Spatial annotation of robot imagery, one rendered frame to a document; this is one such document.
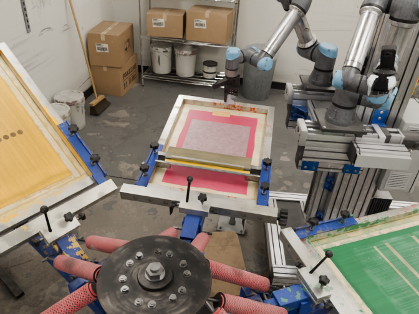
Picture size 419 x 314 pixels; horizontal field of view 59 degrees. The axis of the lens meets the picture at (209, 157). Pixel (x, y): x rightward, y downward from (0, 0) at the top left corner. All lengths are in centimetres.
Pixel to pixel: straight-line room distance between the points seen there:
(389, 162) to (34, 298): 223
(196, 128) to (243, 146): 30
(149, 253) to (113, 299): 16
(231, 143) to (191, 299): 117
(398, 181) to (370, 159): 52
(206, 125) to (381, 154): 93
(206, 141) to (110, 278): 114
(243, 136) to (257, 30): 336
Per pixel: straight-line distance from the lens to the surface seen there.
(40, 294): 275
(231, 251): 283
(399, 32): 182
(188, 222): 153
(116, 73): 494
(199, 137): 203
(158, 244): 110
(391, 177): 242
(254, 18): 526
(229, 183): 179
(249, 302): 116
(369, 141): 205
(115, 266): 106
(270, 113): 220
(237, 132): 208
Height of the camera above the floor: 212
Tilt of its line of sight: 34 degrees down
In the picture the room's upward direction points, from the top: 4 degrees clockwise
